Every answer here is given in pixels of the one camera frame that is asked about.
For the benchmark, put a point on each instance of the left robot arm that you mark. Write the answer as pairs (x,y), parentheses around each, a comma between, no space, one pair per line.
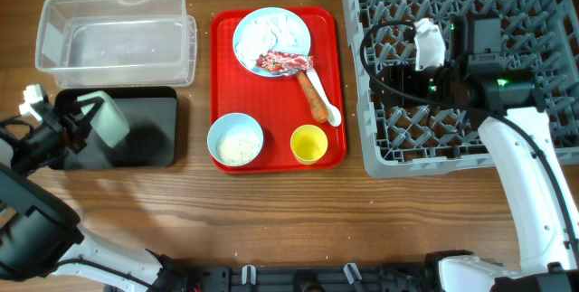
(45,237)

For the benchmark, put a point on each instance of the yellow plastic cup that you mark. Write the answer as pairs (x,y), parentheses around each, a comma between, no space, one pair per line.
(308,144)

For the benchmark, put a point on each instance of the light green bowl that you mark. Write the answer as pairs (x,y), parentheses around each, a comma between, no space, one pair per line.
(109,122)

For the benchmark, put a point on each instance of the white tissue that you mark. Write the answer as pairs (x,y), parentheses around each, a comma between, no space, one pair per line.
(261,34)

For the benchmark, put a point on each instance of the white rice pile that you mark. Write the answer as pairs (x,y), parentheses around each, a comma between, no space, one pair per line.
(238,147)

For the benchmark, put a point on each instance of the black waste tray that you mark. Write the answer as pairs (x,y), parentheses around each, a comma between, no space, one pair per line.
(151,113)

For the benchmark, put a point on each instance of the white plastic spoon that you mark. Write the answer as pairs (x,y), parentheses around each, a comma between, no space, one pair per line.
(334,114)

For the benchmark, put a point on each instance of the light blue bowl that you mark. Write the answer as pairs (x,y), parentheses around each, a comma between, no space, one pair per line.
(228,122)

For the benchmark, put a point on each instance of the red snack wrapper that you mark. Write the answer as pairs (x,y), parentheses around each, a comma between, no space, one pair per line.
(284,62)

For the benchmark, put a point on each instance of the grey dishwasher rack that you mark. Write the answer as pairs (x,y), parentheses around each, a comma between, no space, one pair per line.
(399,139)

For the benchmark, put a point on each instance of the clear plastic bin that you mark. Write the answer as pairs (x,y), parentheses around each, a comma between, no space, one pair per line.
(117,43)

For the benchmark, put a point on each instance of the light blue plate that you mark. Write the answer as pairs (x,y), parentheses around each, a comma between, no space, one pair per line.
(300,30)

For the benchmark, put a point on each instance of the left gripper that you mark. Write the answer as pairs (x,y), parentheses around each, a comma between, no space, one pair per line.
(61,118)

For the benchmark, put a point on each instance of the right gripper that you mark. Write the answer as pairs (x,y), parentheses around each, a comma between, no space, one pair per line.
(399,78)

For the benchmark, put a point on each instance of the red serving tray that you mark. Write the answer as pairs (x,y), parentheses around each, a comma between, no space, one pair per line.
(277,104)

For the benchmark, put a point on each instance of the orange carrot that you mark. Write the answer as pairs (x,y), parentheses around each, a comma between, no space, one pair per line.
(317,107)

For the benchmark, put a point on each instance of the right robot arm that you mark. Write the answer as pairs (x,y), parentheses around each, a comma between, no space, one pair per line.
(506,108)

